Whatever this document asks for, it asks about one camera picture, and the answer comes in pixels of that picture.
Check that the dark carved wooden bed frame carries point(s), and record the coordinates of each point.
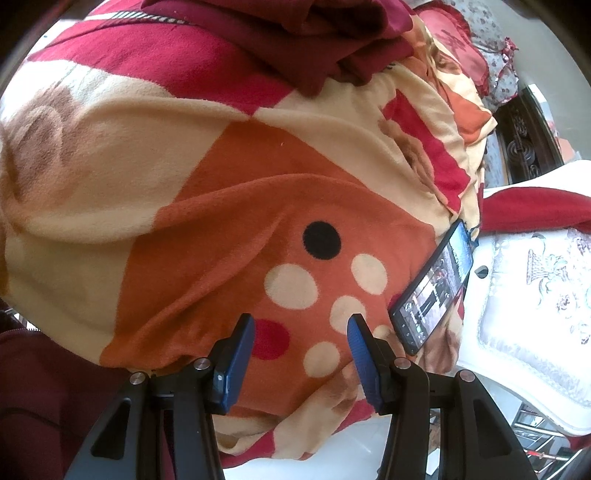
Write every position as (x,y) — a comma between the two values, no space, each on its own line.
(526,138)

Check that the floral bed sheet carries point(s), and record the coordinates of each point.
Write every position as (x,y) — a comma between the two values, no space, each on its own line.
(494,46)

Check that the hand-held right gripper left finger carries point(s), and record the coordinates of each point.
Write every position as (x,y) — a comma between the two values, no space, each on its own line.
(238,364)

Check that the printed fleece blanket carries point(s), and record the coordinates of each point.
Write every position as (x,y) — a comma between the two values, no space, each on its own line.
(184,184)

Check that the white embroidered chair cushion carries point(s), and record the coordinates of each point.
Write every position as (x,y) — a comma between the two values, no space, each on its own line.
(531,314)

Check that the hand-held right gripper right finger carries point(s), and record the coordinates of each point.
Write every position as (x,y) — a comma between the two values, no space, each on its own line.
(364,364)

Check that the person's dark red clothing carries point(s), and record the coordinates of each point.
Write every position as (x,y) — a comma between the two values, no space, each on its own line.
(41,392)

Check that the black smartphone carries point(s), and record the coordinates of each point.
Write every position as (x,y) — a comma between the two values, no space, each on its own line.
(434,286)

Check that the maroon fleece garment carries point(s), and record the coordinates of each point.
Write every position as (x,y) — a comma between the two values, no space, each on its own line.
(300,41)

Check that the red embroidered pillow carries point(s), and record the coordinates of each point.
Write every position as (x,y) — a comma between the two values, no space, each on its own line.
(455,44)

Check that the red cloth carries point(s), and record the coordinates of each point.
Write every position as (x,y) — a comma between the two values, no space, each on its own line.
(535,207)

